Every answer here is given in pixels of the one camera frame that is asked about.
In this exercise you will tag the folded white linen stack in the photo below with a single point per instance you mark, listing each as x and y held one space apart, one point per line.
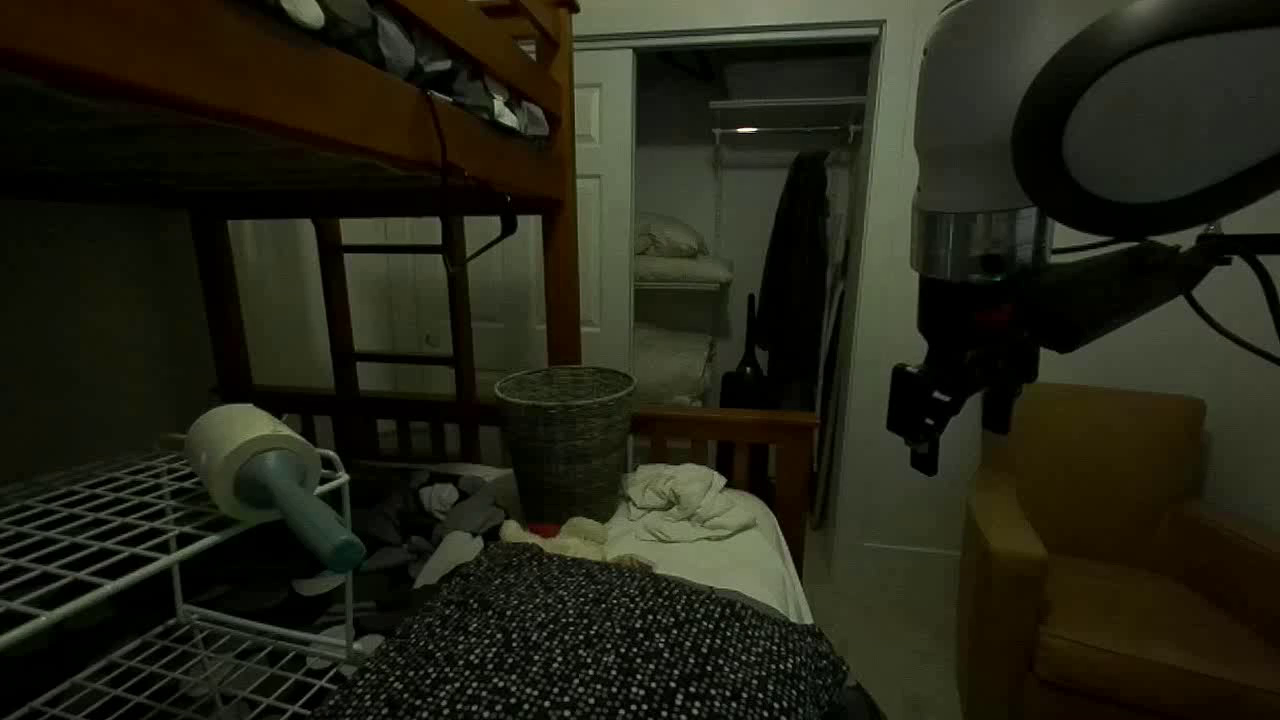
681 284

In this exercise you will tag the wooden bunk bed frame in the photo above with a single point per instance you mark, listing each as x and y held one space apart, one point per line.
335 127

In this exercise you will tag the woven wicker basket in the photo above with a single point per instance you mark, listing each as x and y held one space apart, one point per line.
564 445

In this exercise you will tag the polka dot bunk blanket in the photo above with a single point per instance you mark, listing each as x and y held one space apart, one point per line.
400 46

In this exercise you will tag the mustard yellow armchair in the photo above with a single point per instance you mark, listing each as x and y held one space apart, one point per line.
1106 601

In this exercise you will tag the white closet door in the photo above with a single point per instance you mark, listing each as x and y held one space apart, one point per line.
607 201

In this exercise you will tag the black white-speckled blanket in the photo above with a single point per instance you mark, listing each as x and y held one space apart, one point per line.
601 640

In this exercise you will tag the dark bag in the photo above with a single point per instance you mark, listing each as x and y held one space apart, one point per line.
745 380

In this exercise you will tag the white closet shelf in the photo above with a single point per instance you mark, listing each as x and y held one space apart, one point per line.
784 104

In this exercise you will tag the black large-dot polka blanket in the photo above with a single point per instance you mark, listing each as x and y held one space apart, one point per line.
446 514

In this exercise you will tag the cream stuffed toy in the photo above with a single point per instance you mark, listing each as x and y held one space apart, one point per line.
573 538

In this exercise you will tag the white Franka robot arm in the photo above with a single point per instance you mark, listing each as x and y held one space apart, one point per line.
982 123

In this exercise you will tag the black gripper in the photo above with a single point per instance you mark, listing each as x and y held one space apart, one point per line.
985 335

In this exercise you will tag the white bedding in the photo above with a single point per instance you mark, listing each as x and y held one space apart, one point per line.
681 502

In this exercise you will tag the white pillow in closet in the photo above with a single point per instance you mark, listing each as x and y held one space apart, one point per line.
667 240

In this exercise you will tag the dark hanging garment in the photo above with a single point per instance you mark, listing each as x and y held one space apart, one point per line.
793 282

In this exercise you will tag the white mattress sheet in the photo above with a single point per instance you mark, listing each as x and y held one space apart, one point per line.
745 566

